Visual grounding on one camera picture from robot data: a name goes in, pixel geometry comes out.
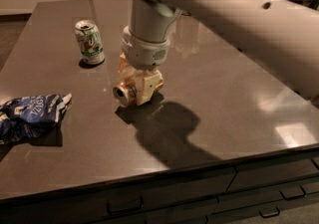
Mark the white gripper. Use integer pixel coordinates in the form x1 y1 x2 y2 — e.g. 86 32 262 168
119 27 170 106

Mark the orange soda can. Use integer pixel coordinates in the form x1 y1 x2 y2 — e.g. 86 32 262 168
113 82 137 108

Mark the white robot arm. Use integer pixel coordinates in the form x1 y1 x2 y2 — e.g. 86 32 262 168
123 0 319 105

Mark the green white soda can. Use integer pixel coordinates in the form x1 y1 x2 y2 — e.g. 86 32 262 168
75 20 105 66

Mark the blue crumpled chip bag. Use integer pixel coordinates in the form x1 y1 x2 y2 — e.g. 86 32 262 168
0 94 72 145

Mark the left drawer handle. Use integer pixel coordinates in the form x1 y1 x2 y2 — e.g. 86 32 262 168
107 196 144 216

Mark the drawer handle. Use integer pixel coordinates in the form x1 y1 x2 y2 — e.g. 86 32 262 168
280 186 306 200
259 207 280 219
107 196 144 216

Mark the right lower drawer handle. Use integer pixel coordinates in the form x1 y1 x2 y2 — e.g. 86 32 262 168
259 207 280 219

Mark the right upper drawer handle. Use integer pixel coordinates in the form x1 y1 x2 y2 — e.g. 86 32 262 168
280 186 306 200

